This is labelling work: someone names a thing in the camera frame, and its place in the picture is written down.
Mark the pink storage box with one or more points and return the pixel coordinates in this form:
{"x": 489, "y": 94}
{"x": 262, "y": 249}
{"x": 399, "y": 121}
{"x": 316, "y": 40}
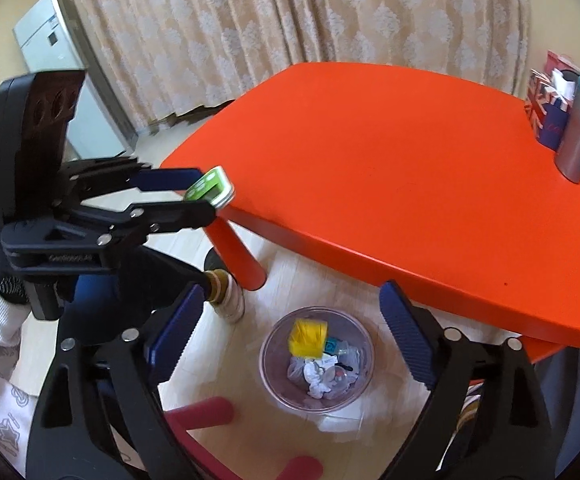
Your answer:
{"x": 555, "y": 61}

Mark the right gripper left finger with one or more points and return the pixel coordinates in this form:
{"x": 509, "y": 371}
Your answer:
{"x": 71, "y": 436}

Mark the yellow toy block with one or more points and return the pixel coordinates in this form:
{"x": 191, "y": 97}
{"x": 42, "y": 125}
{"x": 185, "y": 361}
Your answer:
{"x": 307, "y": 338}

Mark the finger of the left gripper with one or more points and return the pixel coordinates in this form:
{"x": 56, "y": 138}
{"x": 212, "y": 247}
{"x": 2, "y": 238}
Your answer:
{"x": 88, "y": 178}
{"x": 159, "y": 217}

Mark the blue toy block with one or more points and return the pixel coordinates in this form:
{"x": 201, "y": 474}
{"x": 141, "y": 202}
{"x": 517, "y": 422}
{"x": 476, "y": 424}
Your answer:
{"x": 336, "y": 347}

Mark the clear trash bin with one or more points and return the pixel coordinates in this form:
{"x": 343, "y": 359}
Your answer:
{"x": 282, "y": 373}

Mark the red table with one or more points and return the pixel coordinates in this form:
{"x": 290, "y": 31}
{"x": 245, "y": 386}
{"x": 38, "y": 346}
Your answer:
{"x": 389, "y": 173}

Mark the green white handheld game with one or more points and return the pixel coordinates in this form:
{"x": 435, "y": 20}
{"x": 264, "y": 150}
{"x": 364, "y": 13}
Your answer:
{"x": 213, "y": 187}

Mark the left camera box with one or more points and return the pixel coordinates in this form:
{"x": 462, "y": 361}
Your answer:
{"x": 35, "y": 110}

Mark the black gloved hand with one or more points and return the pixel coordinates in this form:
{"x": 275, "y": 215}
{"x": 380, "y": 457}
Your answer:
{"x": 12, "y": 287}

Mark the white tissue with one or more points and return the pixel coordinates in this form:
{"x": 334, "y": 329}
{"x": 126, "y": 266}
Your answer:
{"x": 327, "y": 378}

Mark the union jack tissue box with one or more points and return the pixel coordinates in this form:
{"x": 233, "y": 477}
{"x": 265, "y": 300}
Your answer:
{"x": 548, "y": 104}

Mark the pink chair frame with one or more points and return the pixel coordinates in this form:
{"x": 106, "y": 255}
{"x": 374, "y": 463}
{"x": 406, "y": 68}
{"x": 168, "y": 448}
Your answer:
{"x": 209, "y": 432}

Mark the white air conditioner unit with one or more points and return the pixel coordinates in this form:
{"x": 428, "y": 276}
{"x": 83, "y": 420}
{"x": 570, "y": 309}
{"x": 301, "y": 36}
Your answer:
{"x": 51, "y": 36}

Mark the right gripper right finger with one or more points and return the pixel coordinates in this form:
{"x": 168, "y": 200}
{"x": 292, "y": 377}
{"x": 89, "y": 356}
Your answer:
{"x": 485, "y": 416}

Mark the beige patterned curtain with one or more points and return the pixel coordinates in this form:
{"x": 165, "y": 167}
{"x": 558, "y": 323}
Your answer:
{"x": 168, "y": 57}

